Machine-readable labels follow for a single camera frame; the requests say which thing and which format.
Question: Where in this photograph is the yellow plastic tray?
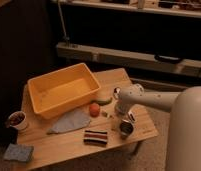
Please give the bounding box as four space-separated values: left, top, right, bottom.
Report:
27 63 101 119

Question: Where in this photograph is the orange round fruit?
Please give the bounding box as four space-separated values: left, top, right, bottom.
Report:
89 103 100 117

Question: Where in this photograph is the white cup with contents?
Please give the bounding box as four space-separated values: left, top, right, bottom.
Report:
6 111 28 131

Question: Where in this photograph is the metal cup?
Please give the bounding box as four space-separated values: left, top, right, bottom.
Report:
119 121 134 139

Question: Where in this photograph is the striped sponge block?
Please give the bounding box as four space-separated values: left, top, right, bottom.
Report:
83 130 108 146

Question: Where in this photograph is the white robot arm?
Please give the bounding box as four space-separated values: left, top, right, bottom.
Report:
115 84 201 171

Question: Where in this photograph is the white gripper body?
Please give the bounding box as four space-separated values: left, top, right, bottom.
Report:
114 100 135 122

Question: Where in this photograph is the white shelf unit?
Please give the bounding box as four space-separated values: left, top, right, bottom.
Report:
56 0 201 77

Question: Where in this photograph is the grey sponge pad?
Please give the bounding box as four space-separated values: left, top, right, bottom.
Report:
3 144 34 162

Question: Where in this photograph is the black handle on shelf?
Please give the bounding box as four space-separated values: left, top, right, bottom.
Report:
154 55 183 64

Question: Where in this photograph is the grey cloth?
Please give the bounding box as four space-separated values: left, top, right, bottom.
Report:
47 108 91 134

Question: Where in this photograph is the green vegetable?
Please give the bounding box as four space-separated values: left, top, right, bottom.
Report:
91 97 112 106

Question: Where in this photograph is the wooden folding table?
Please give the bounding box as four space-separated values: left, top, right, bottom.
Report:
12 67 160 171

